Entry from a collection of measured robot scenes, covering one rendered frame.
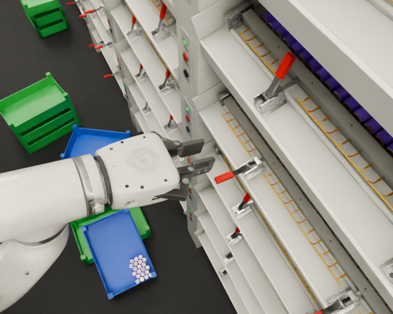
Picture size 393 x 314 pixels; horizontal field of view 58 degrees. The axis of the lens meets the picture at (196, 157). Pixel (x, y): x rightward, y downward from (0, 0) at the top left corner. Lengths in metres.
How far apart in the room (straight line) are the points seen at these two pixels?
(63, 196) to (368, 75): 0.36
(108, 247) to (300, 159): 1.18
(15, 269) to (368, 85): 0.47
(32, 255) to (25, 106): 1.47
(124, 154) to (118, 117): 1.48
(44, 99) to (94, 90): 0.33
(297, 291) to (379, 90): 0.56
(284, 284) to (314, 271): 0.19
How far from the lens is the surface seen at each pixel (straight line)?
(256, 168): 0.66
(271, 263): 0.82
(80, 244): 1.67
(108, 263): 1.56
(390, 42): 0.35
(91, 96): 2.13
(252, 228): 0.84
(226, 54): 0.60
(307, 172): 0.48
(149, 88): 1.34
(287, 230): 0.64
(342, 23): 0.37
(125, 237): 1.55
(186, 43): 0.68
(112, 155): 0.51
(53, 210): 0.47
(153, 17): 1.00
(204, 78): 0.70
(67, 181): 0.47
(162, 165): 0.51
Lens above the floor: 1.51
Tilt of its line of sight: 57 degrees down
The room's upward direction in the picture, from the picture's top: straight up
